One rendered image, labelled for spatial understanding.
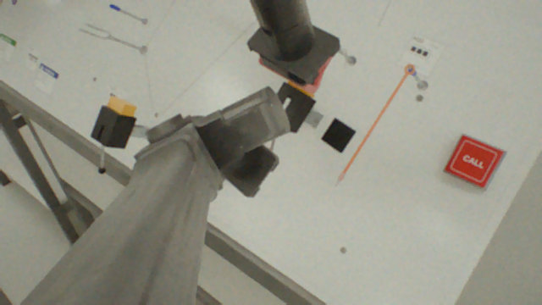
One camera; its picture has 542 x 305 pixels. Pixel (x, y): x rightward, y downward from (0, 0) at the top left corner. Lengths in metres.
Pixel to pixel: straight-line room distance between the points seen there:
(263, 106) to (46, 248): 1.62
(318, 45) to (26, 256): 1.66
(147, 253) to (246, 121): 0.29
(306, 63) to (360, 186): 0.22
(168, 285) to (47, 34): 0.99
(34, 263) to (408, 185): 1.60
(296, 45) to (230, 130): 0.13
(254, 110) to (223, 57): 0.35
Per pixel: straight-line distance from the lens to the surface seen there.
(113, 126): 0.78
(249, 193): 0.56
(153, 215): 0.20
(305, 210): 0.67
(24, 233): 2.07
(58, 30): 1.10
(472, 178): 0.58
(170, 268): 0.18
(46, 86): 1.10
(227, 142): 0.45
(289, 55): 0.51
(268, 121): 0.44
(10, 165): 2.01
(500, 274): 1.91
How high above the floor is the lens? 1.48
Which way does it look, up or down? 45 degrees down
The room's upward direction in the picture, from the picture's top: straight up
